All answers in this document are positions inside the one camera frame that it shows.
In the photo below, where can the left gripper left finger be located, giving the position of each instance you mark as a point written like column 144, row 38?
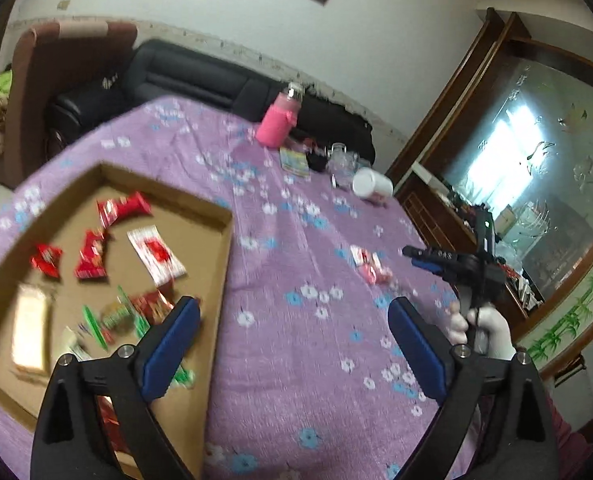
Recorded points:
column 69, row 439

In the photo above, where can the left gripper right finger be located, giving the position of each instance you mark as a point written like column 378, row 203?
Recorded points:
column 517, row 441

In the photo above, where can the large red gold snack bag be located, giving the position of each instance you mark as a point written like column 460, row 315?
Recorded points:
column 111, row 425

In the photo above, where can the pink snack packet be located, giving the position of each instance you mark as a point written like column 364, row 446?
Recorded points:
column 374, row 272

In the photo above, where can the red gold snack packet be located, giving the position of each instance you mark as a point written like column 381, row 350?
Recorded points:
column 153, row 306

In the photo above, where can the red candy packet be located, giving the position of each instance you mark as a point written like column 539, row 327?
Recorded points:
column 90, row 265

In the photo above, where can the white red snack packet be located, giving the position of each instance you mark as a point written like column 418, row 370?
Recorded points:
column 159, row 260

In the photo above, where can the white gloved right hand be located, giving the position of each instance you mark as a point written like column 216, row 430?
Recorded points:
column 489, row 321

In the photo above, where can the green clear snack packet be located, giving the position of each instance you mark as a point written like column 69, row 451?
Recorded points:
column 184, row 378

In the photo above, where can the yellow biscuit packet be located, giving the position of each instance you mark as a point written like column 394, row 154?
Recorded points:
column 29, row 343

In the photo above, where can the green clear candy packet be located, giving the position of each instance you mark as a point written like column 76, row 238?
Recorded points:
column 114, row 321

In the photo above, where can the white plastic jar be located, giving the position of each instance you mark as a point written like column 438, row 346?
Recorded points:
column 372, row 186

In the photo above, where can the glass panel wooden cabinet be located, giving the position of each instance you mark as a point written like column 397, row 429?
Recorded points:
column 513, row 131

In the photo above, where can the brown cardboard tray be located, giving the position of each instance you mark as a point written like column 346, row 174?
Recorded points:
column 197, row 231

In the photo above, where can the small red snack packet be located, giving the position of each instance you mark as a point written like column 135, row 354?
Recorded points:
column 46, row 259

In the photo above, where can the clear glass cup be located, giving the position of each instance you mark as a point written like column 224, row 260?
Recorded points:
column 342, row 165

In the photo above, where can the purple floral tablecloth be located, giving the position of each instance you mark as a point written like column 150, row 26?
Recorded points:
column 308, row 381

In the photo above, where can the small black cup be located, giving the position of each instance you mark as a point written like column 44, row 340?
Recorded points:
column 317, row 162

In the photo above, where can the small colourful booklet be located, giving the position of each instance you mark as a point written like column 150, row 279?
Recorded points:
column 294, row 162

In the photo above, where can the pink sleeved water bottle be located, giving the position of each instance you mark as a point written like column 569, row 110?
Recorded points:
column 281, row 116

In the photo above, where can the black leather sofa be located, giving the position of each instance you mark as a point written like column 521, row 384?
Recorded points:
column 158, row 68

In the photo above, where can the brown fabric armchair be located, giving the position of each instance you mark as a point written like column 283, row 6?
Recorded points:
column 51, row 58

